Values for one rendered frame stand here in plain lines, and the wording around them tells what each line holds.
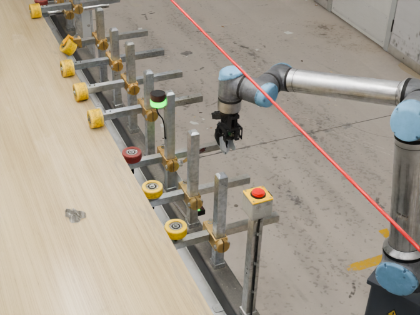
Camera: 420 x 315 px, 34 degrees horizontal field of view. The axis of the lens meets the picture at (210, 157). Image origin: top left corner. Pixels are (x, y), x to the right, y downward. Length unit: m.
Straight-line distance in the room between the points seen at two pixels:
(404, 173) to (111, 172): 1.12
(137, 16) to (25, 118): 3.39
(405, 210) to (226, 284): 0.69
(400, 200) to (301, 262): 1.40
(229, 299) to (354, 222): 1.65
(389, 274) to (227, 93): 0.86
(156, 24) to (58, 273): 4.15
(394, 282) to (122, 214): 0.99
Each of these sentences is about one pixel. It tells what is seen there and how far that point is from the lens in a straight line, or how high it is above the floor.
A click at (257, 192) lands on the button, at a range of 2.06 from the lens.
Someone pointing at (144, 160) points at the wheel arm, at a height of 0.86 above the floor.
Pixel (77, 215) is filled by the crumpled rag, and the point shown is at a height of 0.91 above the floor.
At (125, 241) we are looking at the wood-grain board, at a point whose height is 0.90.
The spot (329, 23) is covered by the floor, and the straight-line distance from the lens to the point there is 6.39.
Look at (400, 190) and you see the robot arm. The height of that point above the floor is 1.14.
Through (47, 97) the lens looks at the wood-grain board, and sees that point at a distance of 3.24.
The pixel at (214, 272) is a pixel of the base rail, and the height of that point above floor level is 0.70.
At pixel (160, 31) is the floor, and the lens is 6.05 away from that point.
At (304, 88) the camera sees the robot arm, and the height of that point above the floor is 1.30.
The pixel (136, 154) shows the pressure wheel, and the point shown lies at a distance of 2.79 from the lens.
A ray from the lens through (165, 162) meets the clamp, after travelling 2.82.
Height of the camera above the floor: 2.48
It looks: 35 degrees down
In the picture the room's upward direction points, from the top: 2 degrees clockwise
